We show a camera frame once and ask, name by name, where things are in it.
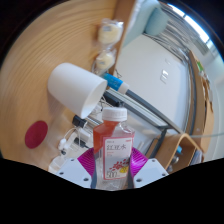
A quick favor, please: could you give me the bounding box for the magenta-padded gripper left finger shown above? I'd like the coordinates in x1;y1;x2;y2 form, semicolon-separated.
54;147;99;189

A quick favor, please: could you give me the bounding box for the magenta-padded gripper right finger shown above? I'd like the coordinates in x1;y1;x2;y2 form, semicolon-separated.
128;147;169;189

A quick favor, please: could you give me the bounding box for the clear drink bottle white cap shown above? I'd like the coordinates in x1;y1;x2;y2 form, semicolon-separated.
92;106;136;191

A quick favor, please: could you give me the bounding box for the wooden shelf unit with items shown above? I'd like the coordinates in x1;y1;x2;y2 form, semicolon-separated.
154;133;204;174

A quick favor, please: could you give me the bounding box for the white power strip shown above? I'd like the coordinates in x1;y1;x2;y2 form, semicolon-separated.
63;128;94;148

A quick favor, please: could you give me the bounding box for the black electric shaver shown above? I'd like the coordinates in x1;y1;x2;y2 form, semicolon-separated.
72;114;99;130

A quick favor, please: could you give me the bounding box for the flat round red coaster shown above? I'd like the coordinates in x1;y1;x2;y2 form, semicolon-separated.
24;120;49;150

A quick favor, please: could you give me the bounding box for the long wooden shelf board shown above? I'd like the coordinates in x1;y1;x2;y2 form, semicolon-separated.
188;49;216;153

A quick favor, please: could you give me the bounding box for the white paper cup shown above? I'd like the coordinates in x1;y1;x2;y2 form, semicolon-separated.
47;62;108;119

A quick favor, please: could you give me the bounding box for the blue and white tube bottle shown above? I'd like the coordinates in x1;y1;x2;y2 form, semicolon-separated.
101;72;130;95

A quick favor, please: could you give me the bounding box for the wrapped yellow pastry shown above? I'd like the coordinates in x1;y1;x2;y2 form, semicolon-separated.
97;19;124;46
92;49;117;73

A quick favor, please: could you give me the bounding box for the teal pillow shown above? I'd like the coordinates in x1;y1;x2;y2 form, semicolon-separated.
143;7;170;37

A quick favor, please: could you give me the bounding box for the white wall switch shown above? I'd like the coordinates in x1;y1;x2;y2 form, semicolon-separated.
159;69;170;84

